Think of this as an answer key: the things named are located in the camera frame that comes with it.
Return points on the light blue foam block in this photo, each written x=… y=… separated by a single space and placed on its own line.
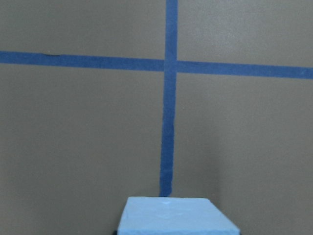
x=173 y=216

